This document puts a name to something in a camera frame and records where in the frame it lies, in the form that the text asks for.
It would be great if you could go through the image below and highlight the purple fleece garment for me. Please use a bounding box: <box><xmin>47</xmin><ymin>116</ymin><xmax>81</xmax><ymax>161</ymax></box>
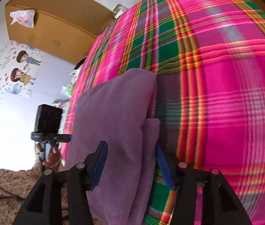
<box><xmin>65</xmin><ymin>69</ymin><xmax>160</xmax><ymax>224</ymax></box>

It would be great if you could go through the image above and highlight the floral sleeve left forearm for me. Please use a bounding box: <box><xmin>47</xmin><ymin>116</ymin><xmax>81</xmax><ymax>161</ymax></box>
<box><xmin>0</xmin><ymin>159</ymin><xmax>101</xmax><ymax>225</ymax></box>

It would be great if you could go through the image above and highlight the person left hand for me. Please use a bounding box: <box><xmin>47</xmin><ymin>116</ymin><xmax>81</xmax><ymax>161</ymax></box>
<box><xmin>35</xmin><ymin>142</ymin><xmax>61</xmax><ymax>169</ymax></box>

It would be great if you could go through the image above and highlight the cluttered side table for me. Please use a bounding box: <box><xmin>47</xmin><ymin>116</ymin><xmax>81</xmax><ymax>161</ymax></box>
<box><xmin>53</xmin><ymin>58</ymin><xmax>86</xmax><ymax>109</ymax></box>

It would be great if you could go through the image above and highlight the wooden wardrobe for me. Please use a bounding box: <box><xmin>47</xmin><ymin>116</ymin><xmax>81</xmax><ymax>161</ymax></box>
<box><xmin>5</xmin><ymin>0</ymin><xmax>115</xmax><ymax>64</ymax></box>

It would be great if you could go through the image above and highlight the white plastic bag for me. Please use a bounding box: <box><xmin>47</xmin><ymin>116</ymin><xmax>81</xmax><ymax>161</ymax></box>
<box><xmin>9</xmin><ymin>10</ymin><xmax>35</xmax><ymax>28</ymax></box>

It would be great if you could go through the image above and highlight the white small box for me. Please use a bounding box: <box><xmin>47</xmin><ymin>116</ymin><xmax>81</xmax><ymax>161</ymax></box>
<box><xmin>113</xmin><ymin>4</ymin><xmax>128</xmax><ymax>19</ymax></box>

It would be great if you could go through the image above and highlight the pink plaid bed sheet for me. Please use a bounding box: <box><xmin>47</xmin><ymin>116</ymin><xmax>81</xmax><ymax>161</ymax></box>
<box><xmin>64</xmin><ymin>0</ymin><xmax>265</xmax><ymax>224</ymax></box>

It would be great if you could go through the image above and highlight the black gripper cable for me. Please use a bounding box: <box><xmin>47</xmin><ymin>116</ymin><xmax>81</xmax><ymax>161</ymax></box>
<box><xmin>0</xmin><ymin>179</ymin><xmax>26</xmax><ymax>208</ymax></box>

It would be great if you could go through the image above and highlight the cartoon couple wall sticker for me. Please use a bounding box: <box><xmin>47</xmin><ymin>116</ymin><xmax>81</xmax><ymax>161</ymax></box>
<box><xmin>0</xmin><ymin>39</ymin><xmax>45</xmax><ymax>104</ymax></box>

